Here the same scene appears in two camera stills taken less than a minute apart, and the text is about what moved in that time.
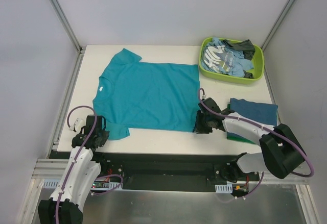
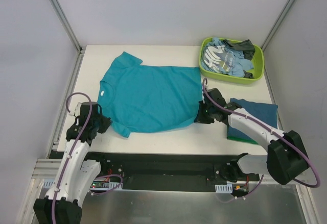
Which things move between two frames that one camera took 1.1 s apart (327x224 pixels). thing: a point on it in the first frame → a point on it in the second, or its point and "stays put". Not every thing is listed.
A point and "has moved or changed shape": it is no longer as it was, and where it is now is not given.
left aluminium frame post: (62, 15) stays put
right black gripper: (202, 122) → (203, 114)
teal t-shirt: (132, 94) has moved or changed shape
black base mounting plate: (176, 171) stays put
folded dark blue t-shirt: (265, 113) stays put
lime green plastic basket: (258, 69) stays put
